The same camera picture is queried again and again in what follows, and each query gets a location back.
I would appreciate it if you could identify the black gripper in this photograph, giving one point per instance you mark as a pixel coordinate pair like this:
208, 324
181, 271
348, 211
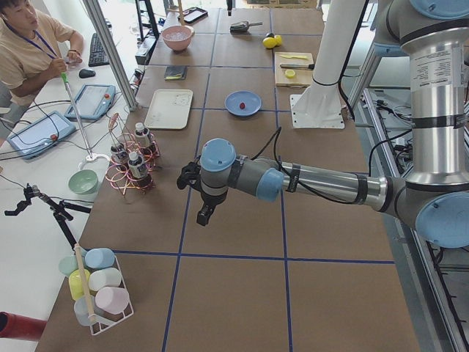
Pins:
209, 201

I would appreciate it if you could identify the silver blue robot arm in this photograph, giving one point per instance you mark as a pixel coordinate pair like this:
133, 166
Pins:
433, 198

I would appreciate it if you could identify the blue plastic plate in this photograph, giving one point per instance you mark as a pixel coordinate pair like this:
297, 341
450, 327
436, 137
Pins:
252, 101

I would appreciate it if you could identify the bottle front in rack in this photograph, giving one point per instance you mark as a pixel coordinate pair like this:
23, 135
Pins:
139, 170

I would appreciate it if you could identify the bottle in rack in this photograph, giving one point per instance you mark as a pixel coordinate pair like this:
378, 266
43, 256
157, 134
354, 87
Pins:
139, 170
119, 153
142, 138

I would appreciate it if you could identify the bottle right in rack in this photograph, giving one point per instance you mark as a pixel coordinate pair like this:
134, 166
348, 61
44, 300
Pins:
142, 138

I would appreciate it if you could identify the bottle left in rack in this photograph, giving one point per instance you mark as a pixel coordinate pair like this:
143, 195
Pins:
119, 153

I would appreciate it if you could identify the white cup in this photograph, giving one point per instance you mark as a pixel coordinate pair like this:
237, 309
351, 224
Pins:
107, 277

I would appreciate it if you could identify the cream bear tray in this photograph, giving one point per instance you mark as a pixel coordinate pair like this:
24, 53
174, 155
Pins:
169, 109

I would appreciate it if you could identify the pink cup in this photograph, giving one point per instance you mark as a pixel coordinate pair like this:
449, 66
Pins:
112, 299

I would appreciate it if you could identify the green bowl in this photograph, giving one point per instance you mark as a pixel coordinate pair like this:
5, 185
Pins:
84, 182

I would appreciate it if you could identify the pale green cup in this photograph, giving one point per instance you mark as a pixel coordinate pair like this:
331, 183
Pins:
67, 265

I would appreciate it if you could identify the yellow cup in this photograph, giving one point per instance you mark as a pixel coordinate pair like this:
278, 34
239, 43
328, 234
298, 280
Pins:
75, 285

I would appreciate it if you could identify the grey yellow folded cloth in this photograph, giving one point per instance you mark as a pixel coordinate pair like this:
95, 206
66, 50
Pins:
175, 73

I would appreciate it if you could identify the light blue bottom cup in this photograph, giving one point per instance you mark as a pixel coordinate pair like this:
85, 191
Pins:
81, 311

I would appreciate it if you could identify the blue teach pendant far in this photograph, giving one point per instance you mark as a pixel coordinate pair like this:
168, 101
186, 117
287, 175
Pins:
94, 100

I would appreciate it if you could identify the blue teach pendant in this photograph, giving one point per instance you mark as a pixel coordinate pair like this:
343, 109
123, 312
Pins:
41, 135
94, 100

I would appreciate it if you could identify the lemon half slice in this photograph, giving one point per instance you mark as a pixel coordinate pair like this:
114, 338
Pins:
289, 73

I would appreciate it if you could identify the wooden cutting board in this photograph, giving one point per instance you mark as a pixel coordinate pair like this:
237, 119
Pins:
303, 78

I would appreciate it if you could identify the pink bowl with ice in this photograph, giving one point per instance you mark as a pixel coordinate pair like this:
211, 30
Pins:
178, 38

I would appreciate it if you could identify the yellow plastic knife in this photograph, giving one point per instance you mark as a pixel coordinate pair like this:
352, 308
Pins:
286, 56

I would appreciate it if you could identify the steel muddler black tip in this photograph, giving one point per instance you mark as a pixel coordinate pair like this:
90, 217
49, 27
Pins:
298, 66

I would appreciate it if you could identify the blue teach pendant near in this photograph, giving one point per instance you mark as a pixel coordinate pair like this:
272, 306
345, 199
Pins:
41, 135

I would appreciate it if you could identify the black computer mouse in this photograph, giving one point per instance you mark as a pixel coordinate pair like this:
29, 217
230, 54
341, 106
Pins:
86, 73

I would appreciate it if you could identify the yellow lemon front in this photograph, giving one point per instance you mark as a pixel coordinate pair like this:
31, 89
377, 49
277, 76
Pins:
269, 42

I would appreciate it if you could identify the yellow lemon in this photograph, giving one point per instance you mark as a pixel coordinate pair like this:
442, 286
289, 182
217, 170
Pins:
278, 39
269, 42

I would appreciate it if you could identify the black keyboard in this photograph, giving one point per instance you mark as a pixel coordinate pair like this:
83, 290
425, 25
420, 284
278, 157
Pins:
97, 53

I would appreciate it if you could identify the yellow lemon rear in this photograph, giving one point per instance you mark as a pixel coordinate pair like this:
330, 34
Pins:
278, 39

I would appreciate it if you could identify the grey metal scoop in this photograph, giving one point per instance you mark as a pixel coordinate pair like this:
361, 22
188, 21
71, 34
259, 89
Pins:
242, 26

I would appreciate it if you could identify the metal pole green tip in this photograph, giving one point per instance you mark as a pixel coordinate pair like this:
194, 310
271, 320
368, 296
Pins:
91, 156

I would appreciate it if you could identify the red cylinder object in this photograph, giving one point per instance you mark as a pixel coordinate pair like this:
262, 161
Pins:
19, 327

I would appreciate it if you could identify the seated person beige shirt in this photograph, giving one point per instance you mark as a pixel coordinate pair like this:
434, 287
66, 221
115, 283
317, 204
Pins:
35, 48

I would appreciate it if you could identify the copper wire bottle rack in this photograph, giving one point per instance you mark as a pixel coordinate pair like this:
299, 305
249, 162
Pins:
119, 176

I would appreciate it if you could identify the white wire cup rack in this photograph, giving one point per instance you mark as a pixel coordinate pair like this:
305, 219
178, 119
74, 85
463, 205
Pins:
99, 324

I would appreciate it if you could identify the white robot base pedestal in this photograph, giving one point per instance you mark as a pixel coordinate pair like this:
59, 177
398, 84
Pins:
320, 104

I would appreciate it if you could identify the aluminium frame post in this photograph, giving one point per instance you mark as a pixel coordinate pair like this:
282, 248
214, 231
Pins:
98, 20

